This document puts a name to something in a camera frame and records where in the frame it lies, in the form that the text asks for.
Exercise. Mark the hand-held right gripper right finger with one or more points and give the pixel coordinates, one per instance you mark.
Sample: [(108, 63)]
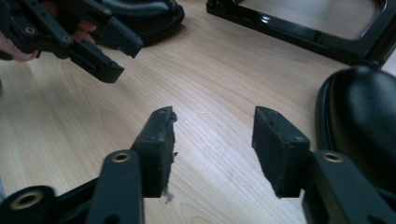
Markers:
[(280, 155)]

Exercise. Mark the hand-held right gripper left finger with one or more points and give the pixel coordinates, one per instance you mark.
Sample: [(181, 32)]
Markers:
[(157, 149)]

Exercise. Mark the black leather shoe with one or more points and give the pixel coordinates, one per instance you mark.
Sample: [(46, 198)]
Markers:
[(155, 18), (358, 118)]

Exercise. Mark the black shoe rack red top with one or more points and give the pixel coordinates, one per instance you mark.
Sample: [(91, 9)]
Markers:
[(311, 39)]

